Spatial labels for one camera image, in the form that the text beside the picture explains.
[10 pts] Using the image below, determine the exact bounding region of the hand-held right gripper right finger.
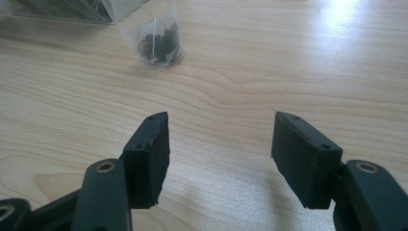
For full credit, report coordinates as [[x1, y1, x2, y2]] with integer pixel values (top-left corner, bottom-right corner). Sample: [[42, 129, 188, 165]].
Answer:
[[270, 111, 344, 210]]

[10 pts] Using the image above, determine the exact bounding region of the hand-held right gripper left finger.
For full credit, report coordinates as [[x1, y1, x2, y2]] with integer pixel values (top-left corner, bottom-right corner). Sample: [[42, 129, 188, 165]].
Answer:
[[118, 111, 171, 210]]

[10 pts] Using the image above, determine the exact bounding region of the clear pyramid tea bag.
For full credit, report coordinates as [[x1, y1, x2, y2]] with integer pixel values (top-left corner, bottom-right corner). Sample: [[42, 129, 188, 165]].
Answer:
[[119, 3, 186, 69]]

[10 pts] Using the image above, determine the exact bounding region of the clear plastic box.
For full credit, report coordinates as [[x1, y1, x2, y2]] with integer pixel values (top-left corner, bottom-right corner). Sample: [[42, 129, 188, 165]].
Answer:
[[0, 0, 149, 25]]

